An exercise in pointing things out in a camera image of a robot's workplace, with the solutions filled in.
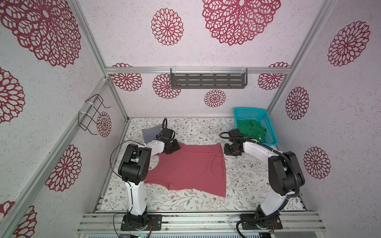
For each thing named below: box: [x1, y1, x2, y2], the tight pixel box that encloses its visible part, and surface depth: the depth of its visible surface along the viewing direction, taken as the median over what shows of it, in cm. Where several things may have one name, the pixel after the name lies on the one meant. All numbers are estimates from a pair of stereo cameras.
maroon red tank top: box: [144, 142, 227, 198], surface depth 94 cm
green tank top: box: [236, 119, 267, 143], surface depth 109 cm
